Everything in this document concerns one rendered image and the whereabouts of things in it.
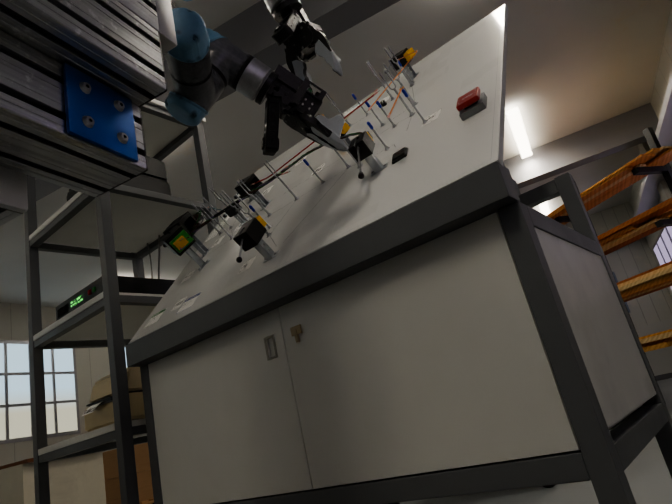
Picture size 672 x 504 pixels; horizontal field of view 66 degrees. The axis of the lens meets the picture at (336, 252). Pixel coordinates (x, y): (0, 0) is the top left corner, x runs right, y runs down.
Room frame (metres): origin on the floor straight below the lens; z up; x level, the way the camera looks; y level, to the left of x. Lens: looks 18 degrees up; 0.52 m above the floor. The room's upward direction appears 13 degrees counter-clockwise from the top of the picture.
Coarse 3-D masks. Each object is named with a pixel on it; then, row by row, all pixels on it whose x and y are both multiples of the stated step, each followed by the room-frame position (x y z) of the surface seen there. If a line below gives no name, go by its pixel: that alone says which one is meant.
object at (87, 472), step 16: (16, 464) 4.36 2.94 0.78; (32, 464) 4.41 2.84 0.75; (48, 464) 4.54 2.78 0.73; (64, 464) 4.67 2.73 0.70; (80, 464) 4.82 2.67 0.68; (96, 464) 4.97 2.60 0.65; (0, 480) 4.44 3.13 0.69; (16, 480) 4.36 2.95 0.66; (32, 480) 4.40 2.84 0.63; (64, 480) 4.67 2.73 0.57; (80, 480) 4.81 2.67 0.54; (96, 480) 4.96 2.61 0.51; (0, 496) 4.44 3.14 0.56; (16, 496) 4.36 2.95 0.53; (32, 496) 4.40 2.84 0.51; (64, 496) 4.66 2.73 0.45; (80, 496) 4.80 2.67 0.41; (96, 496) 4.95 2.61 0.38
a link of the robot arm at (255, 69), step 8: (256, 64) 0.85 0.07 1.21; (264, 64) 0.86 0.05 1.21; (248, 72) 0.85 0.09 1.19; (256, 72) 0.85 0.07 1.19; (264, 72) 0.85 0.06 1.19; (240, 80) 0.85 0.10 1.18; (248, 80) 0.85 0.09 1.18; (256, 80) 0.85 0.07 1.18; (264, 80) 0.86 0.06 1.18; (240, 88) 0.87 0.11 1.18; (248, 88) 0.87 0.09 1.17; (256, 88) 0.86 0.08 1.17; (248, 96) 0.89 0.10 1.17; (256, 96) 0.89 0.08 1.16
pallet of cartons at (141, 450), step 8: (136, 448) 6.57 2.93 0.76; (144, 448) 6.70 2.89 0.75; (104, 456) 6.70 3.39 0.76; (112, 456) 6.65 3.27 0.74; (136, 456) 6.56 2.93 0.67; (144, 456) 6.69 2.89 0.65; (104, 464) 6.70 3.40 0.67; (112, 464) 6.66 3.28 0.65; (136, 464) 6.55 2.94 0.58; (144, 464) 6.67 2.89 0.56; (104, 472) 6.70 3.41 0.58; (112, 472) 6.66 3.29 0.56; (144, 472) 6.66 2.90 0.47; (112, 480) 6.68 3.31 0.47; (144, 480) 6.65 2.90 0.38; (112, 488) 6.69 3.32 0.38; (144, 488) 6.64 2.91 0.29; (152, 488) 6.76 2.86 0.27; (112, 496) 6.69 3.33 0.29; (120, 496) 6.65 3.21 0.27; (144, 496) 6.63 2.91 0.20; (152, 496) 6.75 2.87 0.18
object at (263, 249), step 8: (248, 224) 1.13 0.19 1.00; (256, 224) 1.14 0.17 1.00; (240, 232) 1.13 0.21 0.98; (248, 232) 1.11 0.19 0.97; (256, 232) 1.13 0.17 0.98; (264, 232) 1.15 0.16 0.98; (240, 240) 1.13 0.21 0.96; (248, 240) 1.12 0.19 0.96; (256, 240) 1.13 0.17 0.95; (240, 248) 1.11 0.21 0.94; (248, 248) 1.14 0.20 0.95; (256, 248) 1.17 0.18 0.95; (264, 248) 1.16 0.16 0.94; (240, 256) 1.11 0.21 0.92; (264, 256) 1.18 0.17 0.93; (272, 256) 1.18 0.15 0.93
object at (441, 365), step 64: (448, 256) 0.91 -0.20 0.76; (512, 256) 0.85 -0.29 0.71; (320, 320) 1.10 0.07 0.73; (384, 320) 1.01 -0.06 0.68; (448, 320) 0.93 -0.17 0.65; (512, 320) 0.87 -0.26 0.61; (320, 384) 1.12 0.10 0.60; (384, 384) 1.03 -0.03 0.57; (448, 384) 0.95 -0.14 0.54; (512, 384) 0.89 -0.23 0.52; (320, 448) 1.14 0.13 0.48; (384, 448) 1.05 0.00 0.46; (448, 448) 0.97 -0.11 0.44; (512, 448) 0.91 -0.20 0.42; (576, 448) 0.85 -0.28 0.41
